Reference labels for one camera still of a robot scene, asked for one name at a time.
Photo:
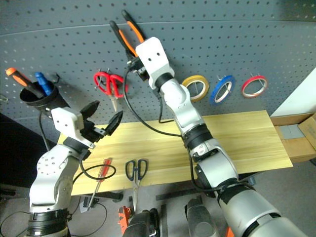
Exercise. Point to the black table frame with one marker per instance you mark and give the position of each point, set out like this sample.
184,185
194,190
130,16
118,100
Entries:
108,195

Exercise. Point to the black cup holder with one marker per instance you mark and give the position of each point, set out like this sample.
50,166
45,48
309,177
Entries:
53,98

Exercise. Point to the orange and black screwdriver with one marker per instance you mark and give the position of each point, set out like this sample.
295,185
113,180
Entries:
22,79

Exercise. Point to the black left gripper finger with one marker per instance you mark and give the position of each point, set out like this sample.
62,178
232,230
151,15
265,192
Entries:
115,122
90,108

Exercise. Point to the black and blue scissors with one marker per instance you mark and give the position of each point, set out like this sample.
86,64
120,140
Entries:
137,182

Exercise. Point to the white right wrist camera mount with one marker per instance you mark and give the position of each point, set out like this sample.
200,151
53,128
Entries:
154,56

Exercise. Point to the red tape roll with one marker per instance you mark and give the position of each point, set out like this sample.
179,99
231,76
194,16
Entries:
247,85

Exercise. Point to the blue tape roll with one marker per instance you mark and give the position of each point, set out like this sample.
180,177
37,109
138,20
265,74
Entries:
214,92

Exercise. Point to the brown cardboard box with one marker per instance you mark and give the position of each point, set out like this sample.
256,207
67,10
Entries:
296,148

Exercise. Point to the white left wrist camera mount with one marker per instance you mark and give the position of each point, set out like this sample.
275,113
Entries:
66,122

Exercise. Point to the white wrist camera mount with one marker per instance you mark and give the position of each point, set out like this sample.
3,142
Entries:
154,56
66,122

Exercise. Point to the black pegboard hook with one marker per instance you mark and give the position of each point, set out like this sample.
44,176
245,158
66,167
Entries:
58,77

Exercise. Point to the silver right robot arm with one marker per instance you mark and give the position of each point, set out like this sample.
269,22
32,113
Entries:
217,168

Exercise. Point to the white panel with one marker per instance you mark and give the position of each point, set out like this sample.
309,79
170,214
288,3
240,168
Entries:
298,96

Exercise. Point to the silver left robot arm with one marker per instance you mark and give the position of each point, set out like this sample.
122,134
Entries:
49,177

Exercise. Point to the grey pegboard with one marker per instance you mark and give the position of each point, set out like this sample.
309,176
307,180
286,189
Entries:
222,37

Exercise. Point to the yellow tape roll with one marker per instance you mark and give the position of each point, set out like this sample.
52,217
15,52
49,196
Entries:
203,90

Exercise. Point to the orange and black pliers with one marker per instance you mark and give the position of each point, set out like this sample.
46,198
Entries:
126,40

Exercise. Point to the dark rounded shape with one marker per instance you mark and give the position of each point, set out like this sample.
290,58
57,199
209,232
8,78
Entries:
140,224
200,219

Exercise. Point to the orange object on floor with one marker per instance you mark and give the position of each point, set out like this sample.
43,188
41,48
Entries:
123,219

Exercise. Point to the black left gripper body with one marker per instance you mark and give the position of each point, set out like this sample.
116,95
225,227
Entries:
91,132

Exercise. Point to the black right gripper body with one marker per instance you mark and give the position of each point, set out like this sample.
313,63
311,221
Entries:
139,67

